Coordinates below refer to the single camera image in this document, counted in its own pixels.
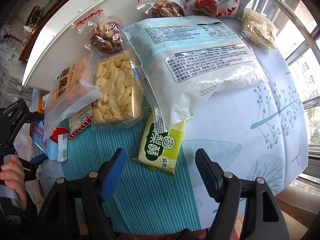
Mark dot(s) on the large white-blue snack bag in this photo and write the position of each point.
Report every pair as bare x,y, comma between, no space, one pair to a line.
179,62

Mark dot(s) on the red-white Lipo biscuit packet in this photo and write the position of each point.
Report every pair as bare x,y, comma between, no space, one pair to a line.
79,121

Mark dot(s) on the clear pack yellow crisp cake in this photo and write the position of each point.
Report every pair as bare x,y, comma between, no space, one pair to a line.
258,30

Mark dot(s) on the yellow-green rice cracker packet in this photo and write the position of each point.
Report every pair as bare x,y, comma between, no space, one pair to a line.
159,152

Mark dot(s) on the silver-red snack bag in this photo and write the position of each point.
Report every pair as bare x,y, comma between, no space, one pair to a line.
216,8

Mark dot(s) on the small white bottle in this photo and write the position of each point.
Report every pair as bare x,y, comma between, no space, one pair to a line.
28,29

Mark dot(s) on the clear pack puffed rice cake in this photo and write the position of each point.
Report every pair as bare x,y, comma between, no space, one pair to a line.
120,101

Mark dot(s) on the leaf-print blue tablecloth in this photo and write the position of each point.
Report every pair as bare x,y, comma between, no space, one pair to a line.
254,131

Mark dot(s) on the blue-red wafer packet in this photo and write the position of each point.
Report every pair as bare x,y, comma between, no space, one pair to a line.
55,147

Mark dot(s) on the person's left hand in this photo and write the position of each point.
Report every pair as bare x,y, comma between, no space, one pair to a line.
12,174

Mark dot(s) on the orange egg yolk snack packet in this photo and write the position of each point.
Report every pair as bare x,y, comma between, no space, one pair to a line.
73,90

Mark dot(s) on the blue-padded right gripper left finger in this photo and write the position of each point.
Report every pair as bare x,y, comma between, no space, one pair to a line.
58,218

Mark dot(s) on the dark ornamental case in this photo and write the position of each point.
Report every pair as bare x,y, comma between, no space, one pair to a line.
35,16

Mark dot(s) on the clear pack walnut cookie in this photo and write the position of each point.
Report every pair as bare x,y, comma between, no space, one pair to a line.
101,32
160,8

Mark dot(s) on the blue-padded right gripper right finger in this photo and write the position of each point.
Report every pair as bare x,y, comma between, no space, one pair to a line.
263,218

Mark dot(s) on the steel window guard rail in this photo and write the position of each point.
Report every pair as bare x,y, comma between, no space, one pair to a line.
297,33

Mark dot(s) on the white plastic storage bin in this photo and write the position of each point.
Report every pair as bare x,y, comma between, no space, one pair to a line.
59,45

